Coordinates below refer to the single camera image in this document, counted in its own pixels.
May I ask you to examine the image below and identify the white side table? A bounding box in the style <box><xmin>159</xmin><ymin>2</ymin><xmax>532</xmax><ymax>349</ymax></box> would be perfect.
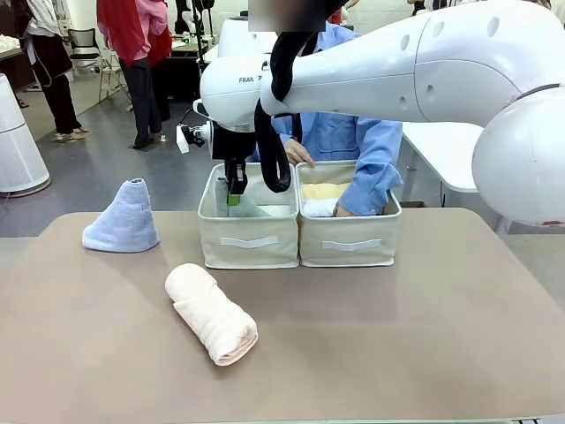
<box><xmin>398</xmin><ymin>120</ymin><xmax>487</xmax><ymax>194</ymax></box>

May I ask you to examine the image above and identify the person's left hand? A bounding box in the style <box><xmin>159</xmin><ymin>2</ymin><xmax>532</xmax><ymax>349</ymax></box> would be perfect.
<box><xmin>330</xmin><ymin>197</ymin><xmax>358</xmax><ymax>219</ymax></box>

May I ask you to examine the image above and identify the white towel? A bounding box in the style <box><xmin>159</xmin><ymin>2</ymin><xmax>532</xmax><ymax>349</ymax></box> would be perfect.
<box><xmin>303</xmin><ymin>198</ymin><xmax>342</xmax><ymax>219</ymax></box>

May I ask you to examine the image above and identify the black cable bundle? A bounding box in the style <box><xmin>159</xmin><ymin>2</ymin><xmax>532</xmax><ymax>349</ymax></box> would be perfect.
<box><xmin>254</xmin><ymin>0</ymin><xmax>352</xmax><ymax>194</ymax></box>

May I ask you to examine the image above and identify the beige fabric storage bin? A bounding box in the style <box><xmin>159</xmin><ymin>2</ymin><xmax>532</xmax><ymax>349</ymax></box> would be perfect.
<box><xmin>295</xmin><ymin>160</ymin><xmax>403</xmax><ymax>269</ymax></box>
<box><xmin>197</xmin><ymin>162</ymin><xmax>302</xmax><ymax>270</ymax></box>

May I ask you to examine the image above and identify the person in red top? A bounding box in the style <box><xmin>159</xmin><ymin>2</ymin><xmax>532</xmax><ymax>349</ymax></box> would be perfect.
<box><xmin>95</xmin><ymin>0</ymin><xmax>174</xmax><ymax>150</ymax></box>

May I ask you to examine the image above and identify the person in blue shirt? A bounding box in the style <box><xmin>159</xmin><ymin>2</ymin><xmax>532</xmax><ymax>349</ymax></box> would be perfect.
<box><xmin>253</xmin><ymin>20</ymin><xmax>405</xmax><ymax>165</ymax></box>

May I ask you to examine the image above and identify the pink rolled towel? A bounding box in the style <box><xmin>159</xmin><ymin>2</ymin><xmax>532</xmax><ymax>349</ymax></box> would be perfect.
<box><xmin>164</xmin><ymin>262</ymin><xmax>260</xmax><ymax>367</ymax></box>

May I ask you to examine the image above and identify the person's left forearm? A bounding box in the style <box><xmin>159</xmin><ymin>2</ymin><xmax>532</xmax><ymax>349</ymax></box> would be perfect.
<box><xmin>336</xmin><ymin>117</ymin><xmax>404</xmax><ymax>218</ymax></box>

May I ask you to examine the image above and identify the yellow towel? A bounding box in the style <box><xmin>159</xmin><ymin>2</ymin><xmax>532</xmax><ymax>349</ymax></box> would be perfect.
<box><xmin>301</xmin><ymin>181</ymin><xmax>353</xmax><ymax>203</ymax></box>

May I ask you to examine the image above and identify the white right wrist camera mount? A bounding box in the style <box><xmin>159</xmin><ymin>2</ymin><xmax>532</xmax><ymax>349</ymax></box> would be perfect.
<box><xmin>175</xmin><ymin>124</ymin><xmax>209</xmax><ymax>155</ymax></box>

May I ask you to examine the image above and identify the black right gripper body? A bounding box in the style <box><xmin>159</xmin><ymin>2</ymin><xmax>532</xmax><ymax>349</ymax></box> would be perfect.
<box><xmin>210</xmin><ymin>121</ymin><xmax>258</xmax><ymax>168</ymax></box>

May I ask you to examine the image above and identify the person in black clothes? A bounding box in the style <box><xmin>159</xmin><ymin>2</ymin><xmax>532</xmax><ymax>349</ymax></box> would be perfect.
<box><xmin>11</xmin><ymin>0</ymin><xmax>93</xmax><ymax>143</ymax></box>

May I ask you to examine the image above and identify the white air purifier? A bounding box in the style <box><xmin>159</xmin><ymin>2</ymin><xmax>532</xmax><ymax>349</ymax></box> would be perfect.
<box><xmin>0</xmin><ymin>72</ymin><xmax>51</xmax><ymax>194</ymax></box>

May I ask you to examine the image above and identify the metal folding stool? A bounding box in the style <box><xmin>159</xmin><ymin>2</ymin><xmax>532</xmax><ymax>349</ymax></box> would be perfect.
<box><xmin>97</xmin><ymin>56</ymin><xmax>134</xmax><ymax>106</ymax></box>

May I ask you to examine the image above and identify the person's right hand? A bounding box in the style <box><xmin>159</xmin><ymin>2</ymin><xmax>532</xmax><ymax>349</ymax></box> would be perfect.
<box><xmin>283</xmin><ymin>138</ymin><xmax>318</xmax><ymax>169</ymax></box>

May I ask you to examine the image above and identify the person's right forearm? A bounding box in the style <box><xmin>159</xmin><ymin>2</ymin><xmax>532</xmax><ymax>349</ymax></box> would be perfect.
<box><xmin>272</xmin><ymin>115</ymin><xmax>296</xmax><ymax>148</ymax></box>

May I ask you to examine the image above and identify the light blue cone towel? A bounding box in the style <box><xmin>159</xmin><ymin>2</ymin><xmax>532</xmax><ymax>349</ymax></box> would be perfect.
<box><xmin>81</xmin><ymin>177</ymin><xmax>162</xmax><ymax>254</ymax></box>

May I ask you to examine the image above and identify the black office chair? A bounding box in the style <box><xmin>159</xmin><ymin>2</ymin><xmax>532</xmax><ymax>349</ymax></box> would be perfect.
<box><xmin>67</xmin><ymin>27</ymin><xmax>102</xmax><ymax>63</ymax></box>

